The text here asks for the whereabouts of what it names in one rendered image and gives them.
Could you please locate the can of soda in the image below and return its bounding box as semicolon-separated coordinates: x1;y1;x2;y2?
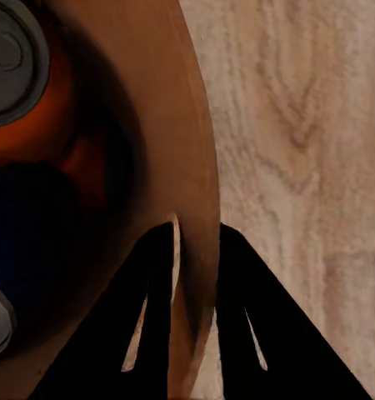
0;122;130;208
0;160;81;353
0;0;76;163

